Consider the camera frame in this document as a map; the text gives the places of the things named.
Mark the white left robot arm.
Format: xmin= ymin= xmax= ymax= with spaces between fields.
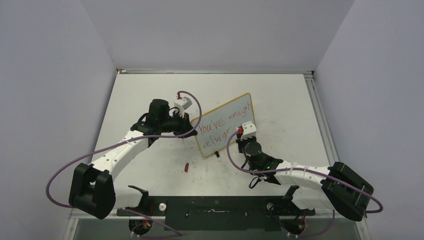
xmin=68 ymin=97 xmax=197 ymax=219

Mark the red marker cap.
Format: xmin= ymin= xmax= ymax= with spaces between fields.
xmin=184 ymin=162 xmax=189 ymax=173

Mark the aluminium rail back edge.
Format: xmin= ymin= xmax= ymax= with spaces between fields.
xmin=117 ymin=69 xmax=313 ymax=75

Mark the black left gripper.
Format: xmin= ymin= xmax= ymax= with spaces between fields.
xmin=159 ymin=110 xmax=197 ymax=139

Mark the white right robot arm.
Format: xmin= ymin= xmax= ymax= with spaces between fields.
xmin=229 ymin=133 xmax=376 ymax=222

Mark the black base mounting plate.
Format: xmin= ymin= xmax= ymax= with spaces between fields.
xmin=117 ymin=196 xmax=316 ymax=232

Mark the aluminium rail right side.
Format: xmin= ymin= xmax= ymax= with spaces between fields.
xmin=303 ymin=71 xmax=339 ymax=165

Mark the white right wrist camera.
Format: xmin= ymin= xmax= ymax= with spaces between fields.
xmin=236 ymin=121 xmax=257 ymax=141

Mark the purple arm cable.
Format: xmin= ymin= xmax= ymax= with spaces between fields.
xmin=45 ymin=91 xmax=203 ymax=209
xmin=226 ymin=130 xmax=384 ymax=214

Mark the yellow framed whiteboard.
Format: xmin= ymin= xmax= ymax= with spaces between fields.
xmin=191 ymin=92 xmax=256 ymax=158

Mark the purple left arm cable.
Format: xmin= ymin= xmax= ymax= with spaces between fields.
xmin=45 ymin=91 xmax=203 ymax=209

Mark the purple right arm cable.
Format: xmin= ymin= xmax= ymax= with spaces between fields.
xmin=226 ymin=130 xmax=384 ymax=214

